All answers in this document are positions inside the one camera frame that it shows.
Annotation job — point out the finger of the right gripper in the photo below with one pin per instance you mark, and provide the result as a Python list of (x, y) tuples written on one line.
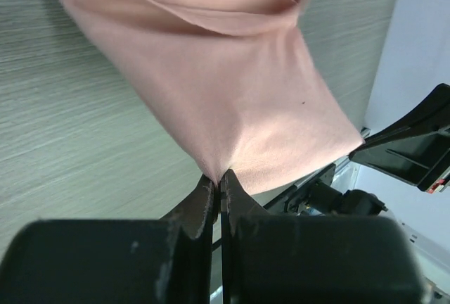
[(414, 149)]

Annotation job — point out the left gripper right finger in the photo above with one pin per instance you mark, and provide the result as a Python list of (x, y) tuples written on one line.
[(312, 259)]

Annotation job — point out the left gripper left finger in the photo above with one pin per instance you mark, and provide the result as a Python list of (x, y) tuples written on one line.
[(115, 261)]

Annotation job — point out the pink printed t-shirt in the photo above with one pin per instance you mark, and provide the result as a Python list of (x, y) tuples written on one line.
[(231, 81)]

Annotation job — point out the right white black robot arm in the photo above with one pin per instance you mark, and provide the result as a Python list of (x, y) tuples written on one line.
[(319, 195)]

